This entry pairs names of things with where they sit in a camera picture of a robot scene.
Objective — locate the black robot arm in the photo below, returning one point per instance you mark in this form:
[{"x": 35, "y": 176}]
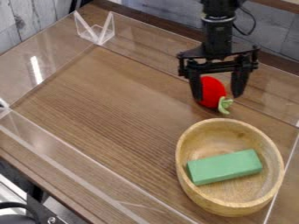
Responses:
[{"x": 218, "y": 19}]

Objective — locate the light wooden bowl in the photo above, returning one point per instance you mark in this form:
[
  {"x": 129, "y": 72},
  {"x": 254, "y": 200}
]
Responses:
[{"x": 241, "y": 196}]

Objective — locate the red knitted strawberry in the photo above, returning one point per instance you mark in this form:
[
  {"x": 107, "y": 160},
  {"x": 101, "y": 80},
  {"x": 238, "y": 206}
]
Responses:
[{"x": 214, "y": 95}]

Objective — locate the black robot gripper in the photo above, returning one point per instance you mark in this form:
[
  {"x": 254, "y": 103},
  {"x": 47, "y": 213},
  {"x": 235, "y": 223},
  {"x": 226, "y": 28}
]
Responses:
[{"x": 239, "y": 61}]

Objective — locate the black metal stand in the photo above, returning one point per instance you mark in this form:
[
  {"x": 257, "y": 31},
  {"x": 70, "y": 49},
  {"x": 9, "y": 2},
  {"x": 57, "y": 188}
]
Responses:
[{"x": 23, "y": 200}]

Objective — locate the green rectangular block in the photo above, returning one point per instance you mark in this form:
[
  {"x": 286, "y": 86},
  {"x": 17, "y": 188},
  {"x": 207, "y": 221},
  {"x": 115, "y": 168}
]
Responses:
[{"x": 223, "y": 167}]

